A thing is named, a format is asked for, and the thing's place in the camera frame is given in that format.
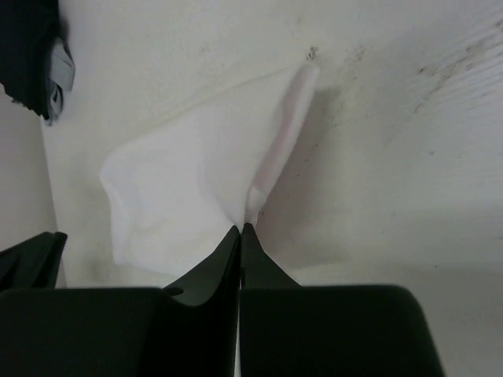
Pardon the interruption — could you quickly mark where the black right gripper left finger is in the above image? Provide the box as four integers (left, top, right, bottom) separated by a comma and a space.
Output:
1, 228, 240, 376

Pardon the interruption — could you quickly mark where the grey folded tank top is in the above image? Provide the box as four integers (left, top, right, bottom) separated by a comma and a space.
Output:
43, 37, 75, 126

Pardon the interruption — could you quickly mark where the white tank top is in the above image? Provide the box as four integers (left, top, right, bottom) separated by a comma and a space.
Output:
100, 62, 319, 276

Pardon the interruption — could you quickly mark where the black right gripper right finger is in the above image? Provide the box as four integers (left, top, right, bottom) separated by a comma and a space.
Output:
239, 224, 444, 376

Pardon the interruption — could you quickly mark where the black folded tank top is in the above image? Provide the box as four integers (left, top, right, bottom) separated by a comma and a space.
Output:
1, 0, 64, 122

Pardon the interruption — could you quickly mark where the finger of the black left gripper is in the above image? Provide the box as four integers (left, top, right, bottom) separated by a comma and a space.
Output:
1, 232, 68, 291

